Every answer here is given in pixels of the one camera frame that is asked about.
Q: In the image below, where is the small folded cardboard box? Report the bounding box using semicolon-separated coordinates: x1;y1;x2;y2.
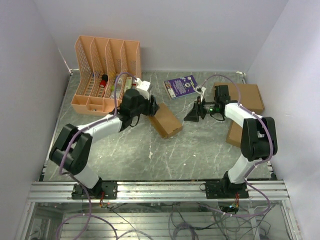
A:
225;121;243;148

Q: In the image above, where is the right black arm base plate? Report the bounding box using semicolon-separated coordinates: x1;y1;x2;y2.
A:
199;180;249;199

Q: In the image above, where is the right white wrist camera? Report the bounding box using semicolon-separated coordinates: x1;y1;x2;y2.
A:
194;86;206;102

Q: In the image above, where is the brown cardboard box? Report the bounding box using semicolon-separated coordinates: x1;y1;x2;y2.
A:
149;103;183;139

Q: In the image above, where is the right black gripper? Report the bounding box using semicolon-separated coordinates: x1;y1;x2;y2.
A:
184;96;218;122

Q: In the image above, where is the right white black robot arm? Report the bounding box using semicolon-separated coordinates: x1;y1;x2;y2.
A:
183;85;278;199

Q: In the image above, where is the large folded cardboard box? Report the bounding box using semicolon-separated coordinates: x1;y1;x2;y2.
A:
212;82;265;114

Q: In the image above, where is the red black bottle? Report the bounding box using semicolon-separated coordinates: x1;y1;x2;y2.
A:
99;74;109;88

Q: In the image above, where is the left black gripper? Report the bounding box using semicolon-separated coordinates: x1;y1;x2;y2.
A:
130;92;160;117

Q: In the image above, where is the aluminium rail frame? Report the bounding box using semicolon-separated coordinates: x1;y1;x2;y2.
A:
14;179;301;240

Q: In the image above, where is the pink plastic file organizer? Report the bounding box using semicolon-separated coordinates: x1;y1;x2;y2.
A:
71;35;142;116

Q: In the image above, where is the white green carton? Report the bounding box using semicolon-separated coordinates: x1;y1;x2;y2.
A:
123;76;133;94

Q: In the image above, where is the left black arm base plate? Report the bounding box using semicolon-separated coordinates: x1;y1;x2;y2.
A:
71;180;118;200

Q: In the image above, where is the purple book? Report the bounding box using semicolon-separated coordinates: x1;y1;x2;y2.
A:
163;75;198;100

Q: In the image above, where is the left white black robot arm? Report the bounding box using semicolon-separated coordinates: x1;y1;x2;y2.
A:
49;89;160;199

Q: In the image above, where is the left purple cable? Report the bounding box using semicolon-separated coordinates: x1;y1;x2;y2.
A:
55;72;138;240

